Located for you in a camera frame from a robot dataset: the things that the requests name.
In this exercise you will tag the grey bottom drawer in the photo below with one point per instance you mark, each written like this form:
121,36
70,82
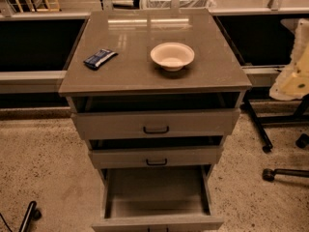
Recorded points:
157,199

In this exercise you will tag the grey drawer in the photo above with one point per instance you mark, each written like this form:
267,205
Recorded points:
157,199
152,152
168,115

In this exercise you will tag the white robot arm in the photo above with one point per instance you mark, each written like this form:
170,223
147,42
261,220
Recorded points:
293,81

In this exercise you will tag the grey drawer cabinet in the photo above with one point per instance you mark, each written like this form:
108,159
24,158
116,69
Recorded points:
132,72

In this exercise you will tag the grey top drawer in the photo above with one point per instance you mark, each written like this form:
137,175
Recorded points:
168,115

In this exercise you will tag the grey middle drawer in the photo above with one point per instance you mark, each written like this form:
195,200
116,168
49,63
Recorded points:
152,152

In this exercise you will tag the white paper bowl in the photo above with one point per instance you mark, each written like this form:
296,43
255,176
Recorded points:
172,57

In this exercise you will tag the blue snack packet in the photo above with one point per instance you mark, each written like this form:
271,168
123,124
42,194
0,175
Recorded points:
99,58

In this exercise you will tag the black chair leg caster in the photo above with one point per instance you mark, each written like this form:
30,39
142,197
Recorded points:
269,174

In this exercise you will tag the black rolling stand base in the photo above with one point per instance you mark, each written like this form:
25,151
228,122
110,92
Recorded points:
297,117

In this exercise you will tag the black stand leg left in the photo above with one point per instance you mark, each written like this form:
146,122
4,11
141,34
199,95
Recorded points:
32,214

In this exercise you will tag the white wire basket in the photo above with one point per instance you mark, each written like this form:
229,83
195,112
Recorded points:
183,4

